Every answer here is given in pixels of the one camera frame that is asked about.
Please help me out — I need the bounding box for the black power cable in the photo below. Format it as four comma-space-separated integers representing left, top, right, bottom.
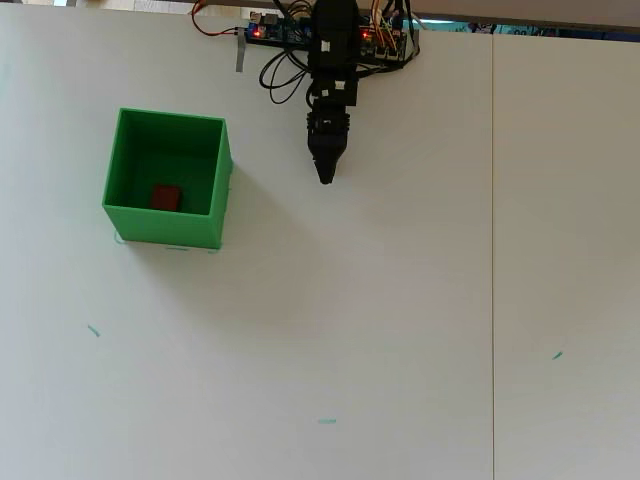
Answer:
398, 0, 422, 65

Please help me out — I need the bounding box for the grey tape strip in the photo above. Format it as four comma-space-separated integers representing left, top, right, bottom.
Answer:
234, 26, 248, 74

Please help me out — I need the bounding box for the electronics board with wires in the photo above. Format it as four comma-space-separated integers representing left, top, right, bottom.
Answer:
243, 27, 422, 65

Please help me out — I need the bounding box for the blue circuit board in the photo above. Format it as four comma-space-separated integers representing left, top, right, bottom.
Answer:
246, 10, 314, 46

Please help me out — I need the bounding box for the coloured jumper wire bundle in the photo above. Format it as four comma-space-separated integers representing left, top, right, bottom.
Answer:
368, 0, 407, 50

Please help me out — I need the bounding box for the red block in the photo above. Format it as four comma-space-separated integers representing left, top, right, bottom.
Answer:
150, 183, 184, 212

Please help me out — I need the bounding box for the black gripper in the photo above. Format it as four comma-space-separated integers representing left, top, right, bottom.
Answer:
304, 101, 351, 186

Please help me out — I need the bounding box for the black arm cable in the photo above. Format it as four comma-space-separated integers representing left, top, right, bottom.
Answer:
258, 47, 314, 105

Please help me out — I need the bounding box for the green plastic bin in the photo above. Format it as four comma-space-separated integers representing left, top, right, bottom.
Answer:
101, 106, 236, 250

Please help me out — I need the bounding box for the green circuit board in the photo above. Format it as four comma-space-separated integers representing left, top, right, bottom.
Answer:
358, 15, 409, 62

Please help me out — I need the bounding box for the thin red wire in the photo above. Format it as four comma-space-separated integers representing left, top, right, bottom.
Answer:
191, 0, 241, 38

